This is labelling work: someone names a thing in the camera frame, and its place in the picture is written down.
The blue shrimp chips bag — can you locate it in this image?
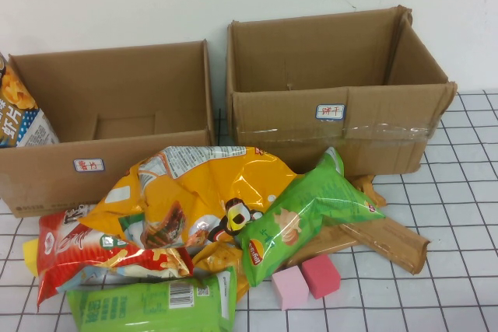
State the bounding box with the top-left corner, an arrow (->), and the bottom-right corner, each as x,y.
0,51 -> 61,149

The large yellow snack bag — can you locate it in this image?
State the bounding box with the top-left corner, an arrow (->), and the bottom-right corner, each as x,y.
79,145 -> 300,250

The small gold snack bag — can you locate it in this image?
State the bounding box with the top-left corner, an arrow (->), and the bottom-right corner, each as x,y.
190,240 -> 250,304

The red snack bag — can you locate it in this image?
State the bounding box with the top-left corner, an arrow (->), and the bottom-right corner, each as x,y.
37,205 -> 195,308

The green Lay's chips bag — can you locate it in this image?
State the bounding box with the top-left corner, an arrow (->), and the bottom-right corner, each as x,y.
236,146 -> 386,288

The white label, red writing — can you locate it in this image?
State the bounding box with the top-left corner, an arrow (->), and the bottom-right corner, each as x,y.
73,158 -> 106,173
314,103 -> 346,121

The tall taped cardboard box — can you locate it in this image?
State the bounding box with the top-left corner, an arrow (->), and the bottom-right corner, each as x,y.
225,5 -> 458,178

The clear packing tape strip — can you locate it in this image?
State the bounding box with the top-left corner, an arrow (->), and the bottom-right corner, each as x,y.
235,121 -> 440,145

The wide low cardboard box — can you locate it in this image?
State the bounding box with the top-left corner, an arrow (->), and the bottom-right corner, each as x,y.
0,39 -> 217,219

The light pink foam cube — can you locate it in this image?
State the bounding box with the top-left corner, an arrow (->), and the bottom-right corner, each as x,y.
271,265 -> 310,312

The dark pink foam cube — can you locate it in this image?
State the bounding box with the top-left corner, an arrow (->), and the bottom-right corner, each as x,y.
301,254 -> 342,301

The long flat brown package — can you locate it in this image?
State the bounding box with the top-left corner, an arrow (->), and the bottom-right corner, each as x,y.
286,215 -> 431,277

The green bag with barcode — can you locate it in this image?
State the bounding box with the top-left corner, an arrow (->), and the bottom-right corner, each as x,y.
65,265 -> 238,332

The white grid tablecloth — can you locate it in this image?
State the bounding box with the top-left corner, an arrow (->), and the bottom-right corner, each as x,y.
0,90 -> 498,332

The yellow sponge block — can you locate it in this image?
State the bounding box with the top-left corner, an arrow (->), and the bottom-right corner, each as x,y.
22,237 -> 42,278

